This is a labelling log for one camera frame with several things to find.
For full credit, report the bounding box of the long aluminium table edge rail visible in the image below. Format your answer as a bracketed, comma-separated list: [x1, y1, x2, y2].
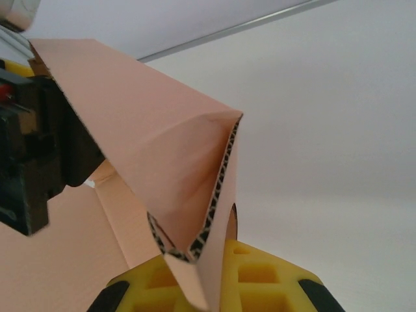
[136, 0, 356, 63]

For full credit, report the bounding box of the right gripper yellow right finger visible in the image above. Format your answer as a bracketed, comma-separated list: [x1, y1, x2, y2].
[220, 239, 346, 312]

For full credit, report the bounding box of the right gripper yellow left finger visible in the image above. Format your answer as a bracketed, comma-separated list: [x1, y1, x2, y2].
[86, 253, 193, 312]

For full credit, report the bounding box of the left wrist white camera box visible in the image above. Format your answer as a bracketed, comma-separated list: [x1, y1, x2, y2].
[0, 0, 42, 33]

